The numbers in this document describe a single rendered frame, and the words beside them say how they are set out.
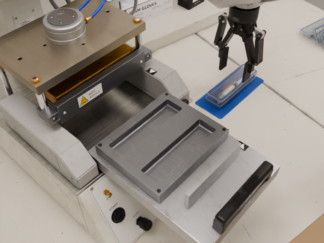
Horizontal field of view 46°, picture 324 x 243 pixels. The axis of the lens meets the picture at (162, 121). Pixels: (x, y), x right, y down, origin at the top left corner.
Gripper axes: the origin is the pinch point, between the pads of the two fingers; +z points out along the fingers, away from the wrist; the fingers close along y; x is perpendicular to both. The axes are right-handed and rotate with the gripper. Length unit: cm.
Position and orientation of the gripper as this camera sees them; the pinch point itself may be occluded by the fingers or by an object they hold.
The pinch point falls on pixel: (235, 66)
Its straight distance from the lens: 112.2
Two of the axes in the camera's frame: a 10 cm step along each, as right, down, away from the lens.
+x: 6.9, -5.4, 4.8
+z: 0.2, 6.8, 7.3
